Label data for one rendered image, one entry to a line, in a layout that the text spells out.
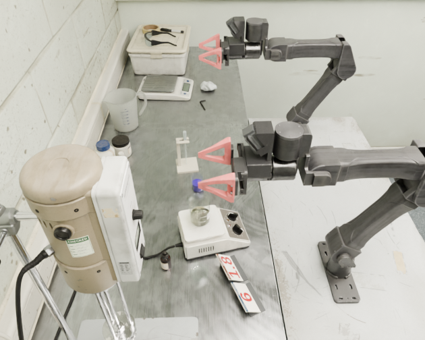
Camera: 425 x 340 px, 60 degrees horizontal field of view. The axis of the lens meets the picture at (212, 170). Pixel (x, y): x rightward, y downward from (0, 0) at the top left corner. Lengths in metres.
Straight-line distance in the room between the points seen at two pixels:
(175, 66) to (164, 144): 0.60
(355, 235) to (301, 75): 1.69
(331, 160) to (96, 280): 0.50
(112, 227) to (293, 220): 0.82
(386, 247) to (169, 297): 0.67
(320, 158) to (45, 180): 0.53
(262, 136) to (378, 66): 2.02
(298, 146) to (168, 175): 0.73
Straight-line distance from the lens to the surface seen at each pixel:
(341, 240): 1.01
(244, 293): 1.03
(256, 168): 0.74
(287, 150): 0.73
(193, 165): 1.39
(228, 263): 1.08
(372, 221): 0.97
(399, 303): 1.16
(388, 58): 2.68
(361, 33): 2.53
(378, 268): 1.20
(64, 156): 0.51
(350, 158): 0.81
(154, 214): 1.24
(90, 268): 0.58
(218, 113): 1.69
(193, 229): 1.07
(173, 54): 1.97
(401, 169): 0.86
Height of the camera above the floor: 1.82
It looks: 42 degrees down
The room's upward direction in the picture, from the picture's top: straight up
